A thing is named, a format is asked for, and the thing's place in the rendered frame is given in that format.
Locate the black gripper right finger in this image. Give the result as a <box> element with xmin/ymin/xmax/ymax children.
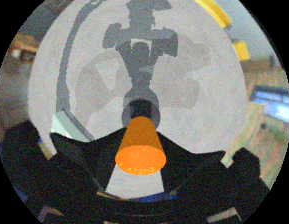
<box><xmin>156</xmin><ymin>131</ymin><xmax>226</xmax><ymax>196</ymax></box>

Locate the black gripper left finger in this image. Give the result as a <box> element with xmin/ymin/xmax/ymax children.
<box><xmin>48</xmin><ymin>127</ymin><xmax>127</xmax><ymax>192</ymax></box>

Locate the dark grey round pedestal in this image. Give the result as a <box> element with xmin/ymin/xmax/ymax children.
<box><xmin>121</xmin><ymin>99</ymin><xmax>160</xmax><ymax>128</ymax></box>

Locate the orange tapered knob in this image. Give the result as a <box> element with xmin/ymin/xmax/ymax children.
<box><xmin>115</xmin><ymin>117</ymin><xmax>167</xmax><ymax>176</ymax></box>

